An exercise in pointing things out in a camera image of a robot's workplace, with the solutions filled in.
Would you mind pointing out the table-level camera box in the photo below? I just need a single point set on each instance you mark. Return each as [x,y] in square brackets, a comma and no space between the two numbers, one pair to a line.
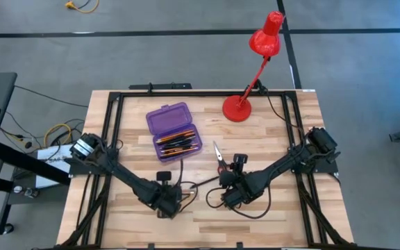
[240,246]

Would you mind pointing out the red and black scissors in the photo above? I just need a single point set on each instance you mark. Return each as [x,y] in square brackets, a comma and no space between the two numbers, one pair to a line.
[219,156]

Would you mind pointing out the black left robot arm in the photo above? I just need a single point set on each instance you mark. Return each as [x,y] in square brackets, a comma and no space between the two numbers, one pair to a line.
[127,173]

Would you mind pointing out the white paper sheet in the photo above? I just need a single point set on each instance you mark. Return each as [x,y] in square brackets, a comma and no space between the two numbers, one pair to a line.
[45,182]

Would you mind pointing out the purple translucent pencil box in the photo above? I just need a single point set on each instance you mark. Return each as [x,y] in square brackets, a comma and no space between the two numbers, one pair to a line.
[168,118]

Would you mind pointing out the black frame clamp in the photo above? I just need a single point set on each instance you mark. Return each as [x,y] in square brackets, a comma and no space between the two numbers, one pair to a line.
[151,246]

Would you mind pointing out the red desk lamp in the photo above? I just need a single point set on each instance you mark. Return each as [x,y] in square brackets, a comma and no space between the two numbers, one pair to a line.
[236,109]

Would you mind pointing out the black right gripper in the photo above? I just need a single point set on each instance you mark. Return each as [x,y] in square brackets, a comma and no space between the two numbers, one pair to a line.
[238,192]

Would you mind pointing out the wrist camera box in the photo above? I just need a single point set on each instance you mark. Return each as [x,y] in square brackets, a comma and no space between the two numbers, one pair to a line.
[164,176]
[240,159]

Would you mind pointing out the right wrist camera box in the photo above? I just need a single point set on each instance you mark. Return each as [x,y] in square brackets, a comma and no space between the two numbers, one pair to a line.
[240,159]

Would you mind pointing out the black wall plug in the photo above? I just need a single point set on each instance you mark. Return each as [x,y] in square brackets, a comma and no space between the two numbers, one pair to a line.
[28,144]

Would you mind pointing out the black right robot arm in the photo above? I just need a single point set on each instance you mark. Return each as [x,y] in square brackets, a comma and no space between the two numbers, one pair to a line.
[283,159]

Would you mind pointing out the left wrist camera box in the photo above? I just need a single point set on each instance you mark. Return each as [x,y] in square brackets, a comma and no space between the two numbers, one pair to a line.
[164,176]

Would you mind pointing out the black power strip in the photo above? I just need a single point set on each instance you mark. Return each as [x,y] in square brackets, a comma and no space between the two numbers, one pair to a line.
[162,86]

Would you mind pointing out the black desk base frame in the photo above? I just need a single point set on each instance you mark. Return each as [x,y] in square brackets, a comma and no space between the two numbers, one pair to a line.
[30,163]

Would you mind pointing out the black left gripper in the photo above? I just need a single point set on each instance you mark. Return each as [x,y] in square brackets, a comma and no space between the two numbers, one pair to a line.
[167,203]

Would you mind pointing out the black aluminium table frame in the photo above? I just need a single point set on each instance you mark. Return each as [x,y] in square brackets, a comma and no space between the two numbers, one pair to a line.
[203,93]

